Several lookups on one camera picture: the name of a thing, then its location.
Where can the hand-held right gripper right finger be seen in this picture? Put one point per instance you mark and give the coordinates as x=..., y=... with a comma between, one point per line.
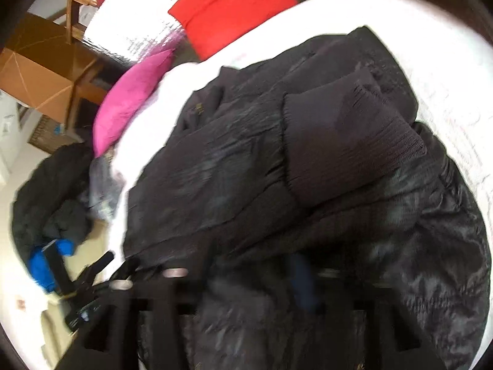
x=304, y=289

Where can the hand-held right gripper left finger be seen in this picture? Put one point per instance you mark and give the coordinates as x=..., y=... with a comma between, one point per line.
x=183, y=296

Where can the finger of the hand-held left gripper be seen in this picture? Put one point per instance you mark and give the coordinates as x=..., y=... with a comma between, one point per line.
x=129, y=268
x=101, y=264

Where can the dark quilted jacket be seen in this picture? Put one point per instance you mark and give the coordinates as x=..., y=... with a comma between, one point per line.
x=308, y=162

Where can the pile of dark clothes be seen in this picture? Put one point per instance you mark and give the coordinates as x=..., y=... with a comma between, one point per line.
x=50, y=200

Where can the bright blue jacket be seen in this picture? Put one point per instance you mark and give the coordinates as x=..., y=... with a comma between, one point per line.
x=42, y=268

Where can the grey garment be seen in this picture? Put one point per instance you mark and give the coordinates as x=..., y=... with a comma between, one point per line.
x=106, y=189

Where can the brown woven door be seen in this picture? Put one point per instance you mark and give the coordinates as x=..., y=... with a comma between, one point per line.
x=46, y=135

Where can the pink pillow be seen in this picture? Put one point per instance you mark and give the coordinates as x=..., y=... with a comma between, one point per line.
x=127, y=100

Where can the brown wooden column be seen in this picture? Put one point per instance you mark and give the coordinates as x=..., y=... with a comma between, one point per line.
x=38, y=65

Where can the silver foil insulation board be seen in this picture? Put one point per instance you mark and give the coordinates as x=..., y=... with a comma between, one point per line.
x=127, y=31

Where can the red pillow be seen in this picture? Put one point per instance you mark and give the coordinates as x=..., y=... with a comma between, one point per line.
x=231, y=11

